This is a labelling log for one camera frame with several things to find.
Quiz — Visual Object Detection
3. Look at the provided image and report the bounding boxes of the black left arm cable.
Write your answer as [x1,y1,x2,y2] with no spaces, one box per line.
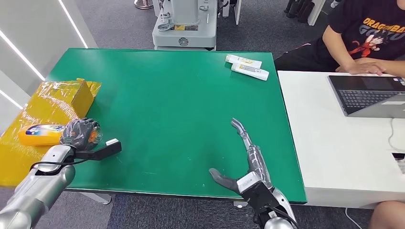
[30,158,91,173]

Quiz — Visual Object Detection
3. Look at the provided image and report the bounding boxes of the white furniture panel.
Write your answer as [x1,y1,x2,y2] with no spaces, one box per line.
[222,0,243,26]

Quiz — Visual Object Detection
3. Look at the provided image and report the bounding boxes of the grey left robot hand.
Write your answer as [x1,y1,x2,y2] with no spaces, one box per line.
[59,117,104,151]

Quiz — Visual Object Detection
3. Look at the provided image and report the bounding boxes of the green top table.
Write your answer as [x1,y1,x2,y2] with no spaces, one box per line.
[47,48,308,209]

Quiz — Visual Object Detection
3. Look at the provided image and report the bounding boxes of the grey white machine base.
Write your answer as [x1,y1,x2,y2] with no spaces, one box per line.
[152,0,218,51]

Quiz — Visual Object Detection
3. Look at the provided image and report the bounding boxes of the wall light strip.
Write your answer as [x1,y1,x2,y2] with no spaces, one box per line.
[0,88,24,110]
[58,0,89,49]
[0,28,46,81]

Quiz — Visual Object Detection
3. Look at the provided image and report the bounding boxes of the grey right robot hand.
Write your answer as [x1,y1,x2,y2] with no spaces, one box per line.
[209,117,273,195]

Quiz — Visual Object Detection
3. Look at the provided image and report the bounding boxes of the white cable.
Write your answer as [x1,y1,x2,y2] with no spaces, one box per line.
[345,208,363,229]
[387,118,405,152]

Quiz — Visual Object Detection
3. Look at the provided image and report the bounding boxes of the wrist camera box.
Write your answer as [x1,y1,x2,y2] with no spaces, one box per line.
[74,138,122,161]
[236,171,281,214]

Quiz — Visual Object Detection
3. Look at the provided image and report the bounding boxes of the white cabinet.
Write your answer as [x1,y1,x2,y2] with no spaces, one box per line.
[307,0,327,27]

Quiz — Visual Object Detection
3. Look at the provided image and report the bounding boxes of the person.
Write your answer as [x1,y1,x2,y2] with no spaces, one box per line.
[368,201,405,229]
[274,0,405,76]

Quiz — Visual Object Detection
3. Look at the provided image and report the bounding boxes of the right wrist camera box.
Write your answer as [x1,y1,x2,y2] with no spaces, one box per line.
[236,171,281,214]

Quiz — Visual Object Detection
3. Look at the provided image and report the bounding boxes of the grey laptop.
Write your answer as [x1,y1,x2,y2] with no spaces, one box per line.
[328,75,405,119]

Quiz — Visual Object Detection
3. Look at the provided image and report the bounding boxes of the black white desk device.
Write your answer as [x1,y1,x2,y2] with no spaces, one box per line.
[392,153,405,175]

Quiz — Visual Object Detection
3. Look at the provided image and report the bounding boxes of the yellow taped cardboard box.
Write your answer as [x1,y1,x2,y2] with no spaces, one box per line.
[0,78,102,187]

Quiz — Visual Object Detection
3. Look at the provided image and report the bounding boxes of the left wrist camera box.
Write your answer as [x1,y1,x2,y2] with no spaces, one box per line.
[74,138,122,161]

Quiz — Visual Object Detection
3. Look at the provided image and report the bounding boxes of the white cosmetic tube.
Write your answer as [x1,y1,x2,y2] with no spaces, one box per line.
[231,62,270,82]
[225,54,263,70]

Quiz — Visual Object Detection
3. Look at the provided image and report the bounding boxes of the chrome stand base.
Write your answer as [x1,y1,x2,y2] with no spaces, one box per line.
[134,0,155,10]

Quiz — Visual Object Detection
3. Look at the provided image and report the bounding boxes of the white desk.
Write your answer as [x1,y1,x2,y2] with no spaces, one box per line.
[277,71,405,209]

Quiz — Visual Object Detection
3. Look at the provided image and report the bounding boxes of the orange plastic bottle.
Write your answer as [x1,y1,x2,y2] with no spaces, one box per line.
[18,121,104,146]

